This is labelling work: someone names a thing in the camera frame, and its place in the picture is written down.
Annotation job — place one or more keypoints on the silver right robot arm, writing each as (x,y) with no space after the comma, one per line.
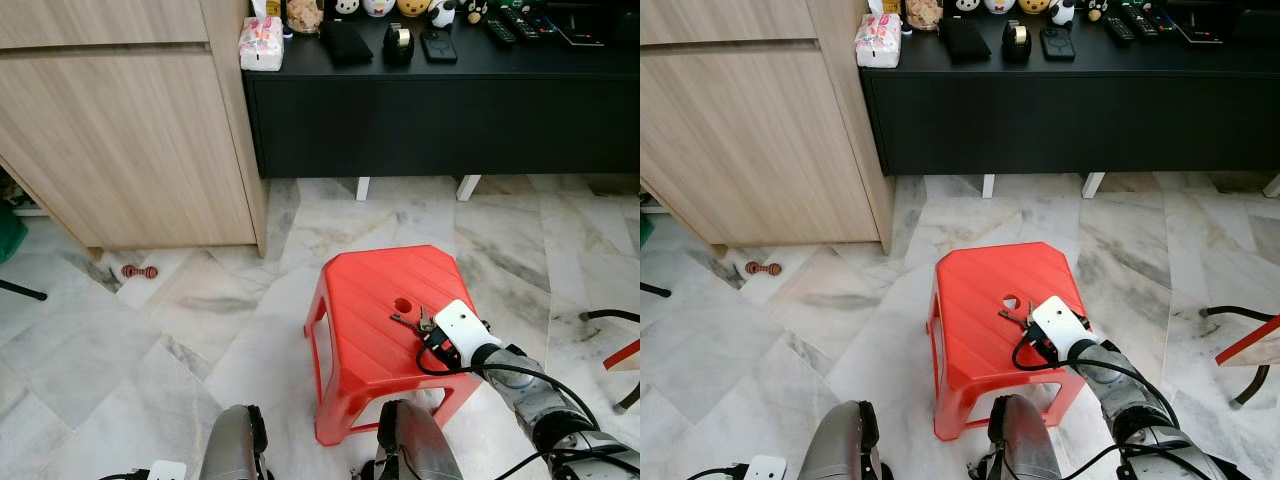
(1120,380)
(530,385)

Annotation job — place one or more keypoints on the red plastic stool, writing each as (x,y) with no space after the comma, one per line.
(370,300)
(985,295)

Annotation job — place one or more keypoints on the robot right leg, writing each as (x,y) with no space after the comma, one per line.
(1025,445)
(420,445)

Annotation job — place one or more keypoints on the black floor stand foot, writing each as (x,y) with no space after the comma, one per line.
(655,290)
(25,291)

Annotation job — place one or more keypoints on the black low sideboard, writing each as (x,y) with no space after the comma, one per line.
(1070,120)
(450,120)

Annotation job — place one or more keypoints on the green bag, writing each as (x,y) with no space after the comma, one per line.
(10,232)
(645,230)

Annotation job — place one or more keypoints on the red dumbbell toy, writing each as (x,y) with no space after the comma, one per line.
(762,268)
(140,271)

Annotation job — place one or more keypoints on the black phone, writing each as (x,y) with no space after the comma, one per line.
(1056,42)
(438,45)

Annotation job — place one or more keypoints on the black tape dispenser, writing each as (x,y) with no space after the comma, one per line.
(1017,42)
(398,45)

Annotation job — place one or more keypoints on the black wallet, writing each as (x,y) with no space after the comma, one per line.
(965,40)
(347,43)

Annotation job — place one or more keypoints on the black remote control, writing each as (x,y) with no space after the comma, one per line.
(499,30)
(1140,20)
(520,22)
(1118,28)

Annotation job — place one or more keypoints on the small panda figurine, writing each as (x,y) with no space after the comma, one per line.
(443,12)
(1062,10)

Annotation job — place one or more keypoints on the yellow round plush doll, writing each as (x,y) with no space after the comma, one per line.
(413,6)
(1033,5)

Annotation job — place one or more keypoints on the white round plush doll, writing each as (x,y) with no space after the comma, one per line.
(377,6)
(997,5)

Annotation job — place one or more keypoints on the pink white tissue pack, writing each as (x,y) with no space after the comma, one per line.
(878,42)
(260,45)

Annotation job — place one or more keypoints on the black white mouse plush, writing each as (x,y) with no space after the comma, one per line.
(967,4)
(347,5)

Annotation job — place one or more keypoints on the light wooden cabinet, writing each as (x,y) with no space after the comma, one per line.
(750,130)
(120,130)

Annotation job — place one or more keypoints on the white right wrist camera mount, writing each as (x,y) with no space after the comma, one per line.
(460,325)
(1058,320)

